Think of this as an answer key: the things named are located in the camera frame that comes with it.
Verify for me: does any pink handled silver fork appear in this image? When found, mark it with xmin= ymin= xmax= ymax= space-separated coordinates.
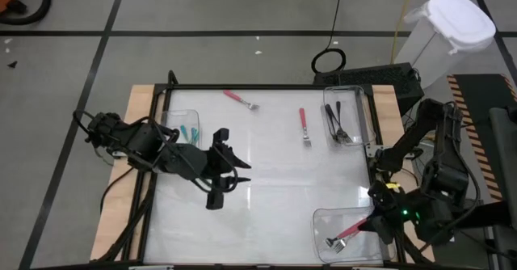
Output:
xmin=298 ymin=107 xmax=313 ymax=149
xmin=333 ymin=232 xmax=363 ymax=255
xmin=325 ymin=217 xmax=368 ymax=249
xmin=222 ymin=89 xmax=260 ymax=112

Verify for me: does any black hanging cable with coil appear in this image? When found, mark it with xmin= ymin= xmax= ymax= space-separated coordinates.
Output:
xmin=309 ymin=0 xmax=347 ymax=76

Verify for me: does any grey metal bracket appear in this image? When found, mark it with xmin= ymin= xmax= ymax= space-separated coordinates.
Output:
xmin=364 ymin=143 xmax=383 ymax=158

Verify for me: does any black hazard striped mat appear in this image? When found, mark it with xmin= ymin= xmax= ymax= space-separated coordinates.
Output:
xmin=447 ymin=73 xmax=517 ymax=201

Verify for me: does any yellow hanging cable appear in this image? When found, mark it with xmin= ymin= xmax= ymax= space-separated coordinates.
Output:
xmin=389 ymin=0 xmax=418 ymax=65

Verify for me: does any black perforated case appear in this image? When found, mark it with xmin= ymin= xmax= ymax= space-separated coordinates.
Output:
xmin=313 ymin=61 xmax=426 ymax=106

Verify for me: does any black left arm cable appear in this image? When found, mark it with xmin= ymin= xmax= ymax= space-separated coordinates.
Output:
xmin=99 ymin=165 xmax=141 ymax=215

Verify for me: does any white trash bin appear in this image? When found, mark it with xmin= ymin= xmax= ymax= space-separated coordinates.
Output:
xmin=393 ymin=0 xmax=498 ymax=90

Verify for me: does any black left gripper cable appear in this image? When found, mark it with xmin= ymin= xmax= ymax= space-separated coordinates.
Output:
xmin=192 ymin=143 xmax=241 ymax=195

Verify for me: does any clear plastic bin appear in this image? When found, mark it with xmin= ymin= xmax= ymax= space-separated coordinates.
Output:
xmin=322 ymin=83 xmax=376 ymax=150
xmin=310 ymin=204 xmax=398 ymax=266
xmin=160 ymin=108 xmax=202 ymax=171

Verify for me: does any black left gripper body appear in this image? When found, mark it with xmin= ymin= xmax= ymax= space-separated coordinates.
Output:
xmin=201 ymin=127 xmax=240 ymax=211

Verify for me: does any black metal bar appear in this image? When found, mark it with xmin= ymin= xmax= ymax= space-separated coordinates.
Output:
xmin=460 ymin=209 xmax=513 ymax=234

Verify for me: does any wooden table board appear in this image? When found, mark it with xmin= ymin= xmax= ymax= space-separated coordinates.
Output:
xmin=89 ymin=83 xmax=436 ymax=263

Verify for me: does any black vacuum hose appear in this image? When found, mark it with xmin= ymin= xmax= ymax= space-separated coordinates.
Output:
xmin=0 ymin=0 xmax=53 ymax=26

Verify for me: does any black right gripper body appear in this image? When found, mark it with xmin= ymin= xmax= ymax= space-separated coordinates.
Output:
xmin=367 ymin=179 xmax=406 ymax=223

